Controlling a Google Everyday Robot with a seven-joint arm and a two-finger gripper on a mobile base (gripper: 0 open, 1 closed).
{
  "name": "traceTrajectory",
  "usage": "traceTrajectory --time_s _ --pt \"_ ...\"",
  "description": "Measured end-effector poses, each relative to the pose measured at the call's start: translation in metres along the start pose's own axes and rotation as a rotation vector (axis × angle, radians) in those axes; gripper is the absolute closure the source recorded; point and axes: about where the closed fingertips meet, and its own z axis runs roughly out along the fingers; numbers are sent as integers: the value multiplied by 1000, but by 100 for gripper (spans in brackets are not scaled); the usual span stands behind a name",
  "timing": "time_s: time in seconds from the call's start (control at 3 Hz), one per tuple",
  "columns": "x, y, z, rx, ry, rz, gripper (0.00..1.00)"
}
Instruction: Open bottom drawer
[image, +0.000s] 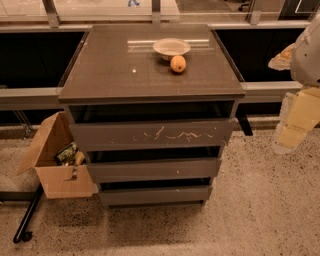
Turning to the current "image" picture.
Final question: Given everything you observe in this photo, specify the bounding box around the black metal floor stand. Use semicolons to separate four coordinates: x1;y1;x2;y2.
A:
0;184;44;244

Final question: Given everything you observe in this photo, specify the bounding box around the grey bottom drawer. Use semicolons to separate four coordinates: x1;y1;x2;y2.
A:
99;185;212;206

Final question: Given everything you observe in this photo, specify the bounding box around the white bowl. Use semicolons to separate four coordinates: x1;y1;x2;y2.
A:
153;38;191;61

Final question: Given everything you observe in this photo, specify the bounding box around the grey drawer cabinet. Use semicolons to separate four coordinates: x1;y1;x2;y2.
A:
59;24;244;195

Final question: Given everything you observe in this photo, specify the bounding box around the grey top drawer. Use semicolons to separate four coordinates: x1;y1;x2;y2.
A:
70;119;235;152

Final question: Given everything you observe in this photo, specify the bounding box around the open cardboard box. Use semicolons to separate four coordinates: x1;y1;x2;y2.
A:
17;112;95;199

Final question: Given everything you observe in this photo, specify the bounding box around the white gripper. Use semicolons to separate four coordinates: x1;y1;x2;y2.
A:
268;43;320;154

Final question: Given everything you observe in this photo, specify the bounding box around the black table leg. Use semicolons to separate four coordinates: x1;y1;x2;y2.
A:
236;111;253;136

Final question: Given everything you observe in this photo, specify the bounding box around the grey middle drawer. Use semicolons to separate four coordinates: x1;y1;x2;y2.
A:
88;158;221;183

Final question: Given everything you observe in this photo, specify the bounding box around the green snack packet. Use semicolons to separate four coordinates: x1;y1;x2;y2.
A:
54;142;78;166

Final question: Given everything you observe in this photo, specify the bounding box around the orange fruit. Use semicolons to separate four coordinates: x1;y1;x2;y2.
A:
170;56;186;73

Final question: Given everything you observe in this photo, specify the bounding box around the grey drawer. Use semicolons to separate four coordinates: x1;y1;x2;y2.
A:
70;119;235;152
88;158;221;183
99;185;212;206

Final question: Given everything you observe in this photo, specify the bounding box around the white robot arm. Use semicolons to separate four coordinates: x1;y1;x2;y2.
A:
268;15;320;154

